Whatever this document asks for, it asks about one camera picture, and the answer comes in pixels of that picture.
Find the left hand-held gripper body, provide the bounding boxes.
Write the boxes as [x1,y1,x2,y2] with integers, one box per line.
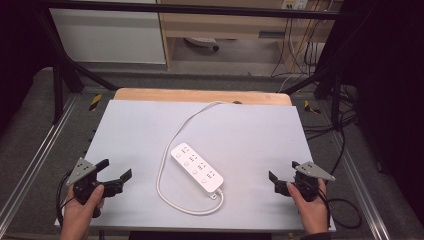
[65,157,125,218]

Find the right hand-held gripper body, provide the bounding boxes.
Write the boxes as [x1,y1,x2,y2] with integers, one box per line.
[274,161,336,203]

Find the person's left hand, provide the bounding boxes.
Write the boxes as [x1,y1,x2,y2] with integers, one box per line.
[60,184,106,234]

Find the person's right hand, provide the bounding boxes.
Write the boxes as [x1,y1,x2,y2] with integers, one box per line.
[286,177,331,235]

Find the yellow black tape marker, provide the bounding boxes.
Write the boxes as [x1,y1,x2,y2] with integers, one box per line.
[88,93,103,112]
[303,99,322,116]

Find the black metal stand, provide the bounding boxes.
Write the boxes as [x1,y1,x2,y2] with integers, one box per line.
[283,0,381,131]
[34,6,119,125]

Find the black curtain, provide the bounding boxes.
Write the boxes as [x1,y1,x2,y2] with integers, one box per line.
[339,0,424,218]
[0,0,56,134]

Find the wooden board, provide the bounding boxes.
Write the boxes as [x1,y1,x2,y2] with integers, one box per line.
[113,87,293,107]

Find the white cabinet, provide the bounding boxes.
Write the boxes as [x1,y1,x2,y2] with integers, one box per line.
[49,0,167,65]

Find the wooden desk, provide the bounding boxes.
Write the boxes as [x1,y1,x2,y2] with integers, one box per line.
[156,0,344,73]

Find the white floor power strip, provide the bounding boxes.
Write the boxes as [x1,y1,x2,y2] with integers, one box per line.
[184,36,220,52]

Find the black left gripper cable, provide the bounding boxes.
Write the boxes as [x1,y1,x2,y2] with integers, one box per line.
[55,171,76,228]

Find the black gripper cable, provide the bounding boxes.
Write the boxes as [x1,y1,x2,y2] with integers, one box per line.
[316,188,363,230]
[55,171,76,228]

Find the white power strip cable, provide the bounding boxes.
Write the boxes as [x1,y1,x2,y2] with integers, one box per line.
[156,100,235,216]

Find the aluminium rail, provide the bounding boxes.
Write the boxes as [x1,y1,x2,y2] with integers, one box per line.
[0,95,78,221]
[328,131,392,240]

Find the black floor cables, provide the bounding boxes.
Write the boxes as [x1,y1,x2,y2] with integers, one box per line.
[304,84,384,174]

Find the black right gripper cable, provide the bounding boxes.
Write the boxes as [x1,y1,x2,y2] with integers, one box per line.
[316,188,363,230]

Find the hanging background cables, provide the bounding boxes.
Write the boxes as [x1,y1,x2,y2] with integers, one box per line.
[270,0,334,94]

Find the white wall socket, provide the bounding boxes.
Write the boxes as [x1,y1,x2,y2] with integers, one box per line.
[281,0,309,11]

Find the black horizontal frame bar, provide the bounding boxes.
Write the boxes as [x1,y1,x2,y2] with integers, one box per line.
[46,0,354,21]

